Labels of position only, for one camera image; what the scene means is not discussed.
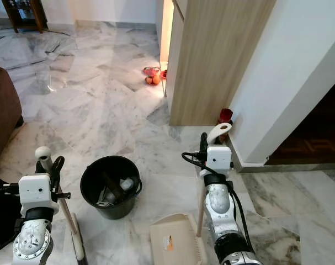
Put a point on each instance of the brown sofa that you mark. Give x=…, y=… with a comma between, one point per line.
x=1, y=110

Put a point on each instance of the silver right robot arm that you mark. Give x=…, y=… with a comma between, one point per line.
x=217, y=201

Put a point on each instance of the black plastic bucket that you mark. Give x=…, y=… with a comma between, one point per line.
x=112, y=207

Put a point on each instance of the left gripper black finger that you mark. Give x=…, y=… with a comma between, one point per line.
x=58, y=167

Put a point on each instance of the wooden broom with white tip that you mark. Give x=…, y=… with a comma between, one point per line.
x=44, y=156

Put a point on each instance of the light wooden cabinet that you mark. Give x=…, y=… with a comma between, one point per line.
x=222, y=55

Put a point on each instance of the dark wooden cabinet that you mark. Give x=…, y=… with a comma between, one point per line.
x=35, y=14

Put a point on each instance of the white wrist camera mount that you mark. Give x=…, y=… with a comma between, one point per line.
x=36, y=193
x=219, y=157

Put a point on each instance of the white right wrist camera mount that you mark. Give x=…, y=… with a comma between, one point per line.
x=219, y=157

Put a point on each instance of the red brown bottle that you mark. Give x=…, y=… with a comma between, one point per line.
x=226, y=116

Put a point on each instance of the red offering bowl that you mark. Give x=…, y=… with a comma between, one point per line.
x=151, y=70

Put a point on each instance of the orange fruit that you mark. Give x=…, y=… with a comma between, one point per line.
x=154, y=80

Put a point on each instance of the dark wooden staircase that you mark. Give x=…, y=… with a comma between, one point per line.
x=310, y=138

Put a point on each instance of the white crumpled rubbish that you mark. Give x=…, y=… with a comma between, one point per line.
x=126, y=184

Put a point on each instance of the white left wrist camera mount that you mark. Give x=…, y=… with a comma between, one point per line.
x=36, y=193

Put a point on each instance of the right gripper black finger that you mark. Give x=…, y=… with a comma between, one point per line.
x=204, y=143

